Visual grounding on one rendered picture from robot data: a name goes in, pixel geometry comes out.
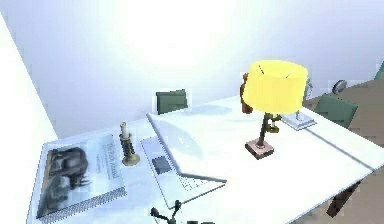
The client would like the white candle in brass holder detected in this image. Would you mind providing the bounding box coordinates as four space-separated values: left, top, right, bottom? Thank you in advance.
118 121 141 167

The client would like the white open laptop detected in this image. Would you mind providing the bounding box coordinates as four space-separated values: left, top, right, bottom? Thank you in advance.
139 112 228 210

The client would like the spiral-bound elephant picture book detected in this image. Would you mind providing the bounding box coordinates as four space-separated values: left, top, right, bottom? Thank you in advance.
35 133 128 224

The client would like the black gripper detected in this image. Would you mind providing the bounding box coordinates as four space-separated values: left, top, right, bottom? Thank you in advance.
149 199 216 224

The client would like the yellow shade table lamp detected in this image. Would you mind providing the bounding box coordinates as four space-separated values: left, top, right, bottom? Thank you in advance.
241 59 309 161

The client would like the brown object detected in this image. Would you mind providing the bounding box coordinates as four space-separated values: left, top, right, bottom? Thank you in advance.
239 72 253 115

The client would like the round grey object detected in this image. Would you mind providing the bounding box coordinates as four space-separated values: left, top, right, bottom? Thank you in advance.
331 79 348 96

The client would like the white table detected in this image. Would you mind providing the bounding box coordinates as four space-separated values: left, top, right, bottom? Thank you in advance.
25 94 384 224

